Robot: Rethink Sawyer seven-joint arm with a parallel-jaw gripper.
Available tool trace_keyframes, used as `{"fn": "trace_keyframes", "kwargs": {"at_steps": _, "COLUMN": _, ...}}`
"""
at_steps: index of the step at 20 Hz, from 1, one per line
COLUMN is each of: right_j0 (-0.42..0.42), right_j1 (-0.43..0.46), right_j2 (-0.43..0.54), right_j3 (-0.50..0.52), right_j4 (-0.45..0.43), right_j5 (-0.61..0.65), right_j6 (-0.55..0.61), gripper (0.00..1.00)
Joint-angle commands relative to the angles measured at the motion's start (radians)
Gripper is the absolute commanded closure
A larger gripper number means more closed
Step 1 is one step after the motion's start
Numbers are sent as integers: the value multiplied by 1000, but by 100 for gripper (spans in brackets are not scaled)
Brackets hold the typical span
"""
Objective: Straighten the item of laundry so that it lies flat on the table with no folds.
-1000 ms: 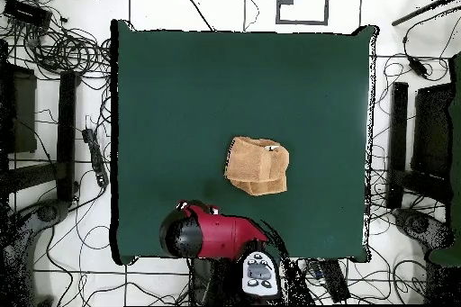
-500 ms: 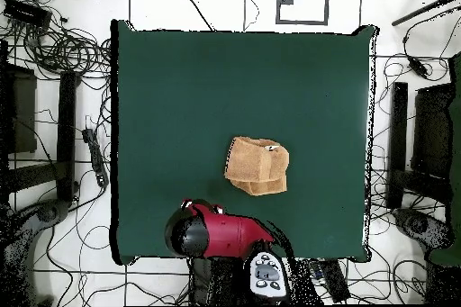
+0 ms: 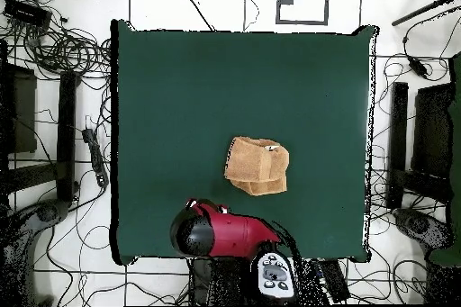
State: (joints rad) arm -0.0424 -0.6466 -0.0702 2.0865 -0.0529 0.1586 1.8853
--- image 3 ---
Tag black stand bar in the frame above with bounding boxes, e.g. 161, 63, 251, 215
55, 70, 82, 203
386, 81, 410, 210

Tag gray stand foot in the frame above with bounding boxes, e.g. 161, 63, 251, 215
0, 198, 69, 306
392, 207, 455, 250

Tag dark flat panel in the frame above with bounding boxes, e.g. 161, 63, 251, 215
0, 63, 38, 155
411, 82, 456, 178

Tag black power strip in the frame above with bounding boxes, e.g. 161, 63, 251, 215
80, 127, 110, 189

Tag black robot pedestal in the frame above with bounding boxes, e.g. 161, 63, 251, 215
188, 256, 260, 306

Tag black tripod pole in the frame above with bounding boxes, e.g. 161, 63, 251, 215
391, 0, 461, 27

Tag black rectangular device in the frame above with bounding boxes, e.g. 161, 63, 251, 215
320, 258, 352, 303

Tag black power adapter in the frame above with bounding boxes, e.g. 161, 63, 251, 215
407, 56, 429, 79

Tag tan terry towel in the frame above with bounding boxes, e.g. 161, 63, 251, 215
223, 135, 290, 197

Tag tangled black cables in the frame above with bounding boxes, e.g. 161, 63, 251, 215
0, 0, 113, 81

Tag dark green table cloth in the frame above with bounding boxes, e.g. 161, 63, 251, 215
109, 18, 379, 265

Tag black electronics box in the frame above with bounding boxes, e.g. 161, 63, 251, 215
3, 0, 53, 29

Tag gray square floor frame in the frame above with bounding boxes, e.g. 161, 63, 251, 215
275, 0, 330, 26

